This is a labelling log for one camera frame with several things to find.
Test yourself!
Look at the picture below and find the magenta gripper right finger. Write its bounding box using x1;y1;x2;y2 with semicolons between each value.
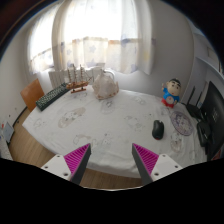
132;143;182;185

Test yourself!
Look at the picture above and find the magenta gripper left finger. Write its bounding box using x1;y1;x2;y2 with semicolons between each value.
42;144;91;185

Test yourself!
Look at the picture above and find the black computer mouse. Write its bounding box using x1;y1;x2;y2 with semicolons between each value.
152;120;164;140

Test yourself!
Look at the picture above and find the round patterned mouse pad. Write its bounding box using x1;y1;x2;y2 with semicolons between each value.
170;111;193;136

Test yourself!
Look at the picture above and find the white printed tablecloth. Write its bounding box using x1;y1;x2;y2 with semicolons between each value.
23;87;206;178

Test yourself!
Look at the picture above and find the dark mechanical keyboard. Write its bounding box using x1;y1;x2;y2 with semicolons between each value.
36;83;68;111

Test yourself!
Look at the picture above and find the black wifi router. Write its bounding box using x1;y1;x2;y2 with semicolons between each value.
185;87;203;119

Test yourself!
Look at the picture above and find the cartoon boy figurine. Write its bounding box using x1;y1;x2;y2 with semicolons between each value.
161;78;181;108

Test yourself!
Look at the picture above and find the wooden model sailing ship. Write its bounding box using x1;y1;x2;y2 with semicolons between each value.
66;66;90;93

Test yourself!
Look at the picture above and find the black computer monitor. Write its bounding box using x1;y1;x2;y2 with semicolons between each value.
201;82;224;160

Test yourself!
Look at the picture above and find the orange wooden chair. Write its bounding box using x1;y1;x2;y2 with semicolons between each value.
20;79;44;112

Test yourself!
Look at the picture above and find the translucent plastic bag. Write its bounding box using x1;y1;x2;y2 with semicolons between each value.
92;70;119;100

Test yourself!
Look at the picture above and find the white radiator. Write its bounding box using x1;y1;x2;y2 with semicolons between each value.
49;66;101;88

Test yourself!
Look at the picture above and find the sheer white curtain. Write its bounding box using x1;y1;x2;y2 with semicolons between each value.
27;0;156;74

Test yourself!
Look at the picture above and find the white wall shelf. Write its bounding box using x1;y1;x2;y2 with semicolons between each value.
193;32;224;77

